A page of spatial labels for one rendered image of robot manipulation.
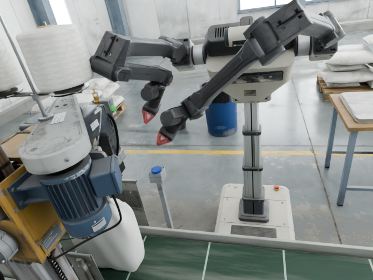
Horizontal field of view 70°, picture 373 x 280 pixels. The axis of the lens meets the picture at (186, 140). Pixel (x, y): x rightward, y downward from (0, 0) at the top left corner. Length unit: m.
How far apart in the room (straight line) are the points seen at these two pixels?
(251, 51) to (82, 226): 0.71
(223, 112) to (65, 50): 2.64
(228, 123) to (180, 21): 6.27
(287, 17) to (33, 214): 0.92
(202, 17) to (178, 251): 8.01
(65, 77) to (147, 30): 8.86
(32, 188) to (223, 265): 1.10
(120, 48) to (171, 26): 8.52
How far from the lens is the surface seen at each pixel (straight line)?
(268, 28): 0.76
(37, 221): 1.00
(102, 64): 0.83
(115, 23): 9.78
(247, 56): 0.79
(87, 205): 0.86
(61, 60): 0.80
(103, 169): 0.82
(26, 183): 0.92
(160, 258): 1.71
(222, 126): 3.36
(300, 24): 0.76
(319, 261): 1.69
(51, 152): 0.75
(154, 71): 1.07
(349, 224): 2.45
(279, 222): 1.99
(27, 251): 1.03
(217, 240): 1.74
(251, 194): 1.86
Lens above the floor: 1.72
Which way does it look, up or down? 30 degrees down
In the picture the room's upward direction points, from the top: 9 degrees counter-clockwise
